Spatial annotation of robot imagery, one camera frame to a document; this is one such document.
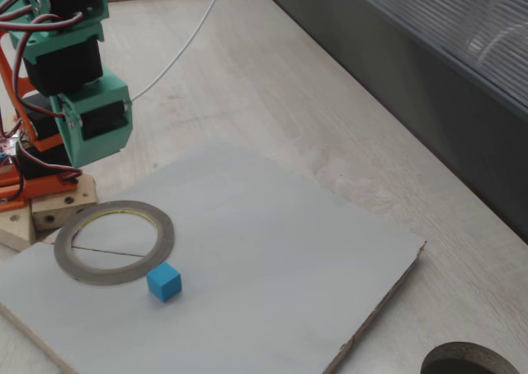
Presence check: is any grey ring of tape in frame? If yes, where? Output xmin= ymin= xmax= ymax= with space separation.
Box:
xmin=53 ymin=200 xmax=175 ymax=286

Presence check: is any red circuit board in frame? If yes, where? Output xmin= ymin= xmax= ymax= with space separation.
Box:
xmin=0 ymin=136 xmax=21 ymax=175

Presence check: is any ribbed glass desk partition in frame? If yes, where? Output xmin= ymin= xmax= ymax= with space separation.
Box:
xmin=251 ymin=0 xmax=528 ymax=245

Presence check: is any light grey wooden board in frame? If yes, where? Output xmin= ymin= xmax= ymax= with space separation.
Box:
xmin=0 ymin=138 xmax=427 ymax=374

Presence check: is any thin white cable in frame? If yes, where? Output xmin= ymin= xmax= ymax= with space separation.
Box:
xmin=130 ymin=0 xmax=227 ymax=102

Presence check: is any small blue cube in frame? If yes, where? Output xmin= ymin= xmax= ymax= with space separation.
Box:
xmin=145 ymin=261 xmax=182 ymax=304

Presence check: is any pale wooden base block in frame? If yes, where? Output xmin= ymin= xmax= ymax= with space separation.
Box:
xmin=31 ymin=174 xmax=98 ymax=231
xmin=0 ymin=202 xmax=38 ymax=253

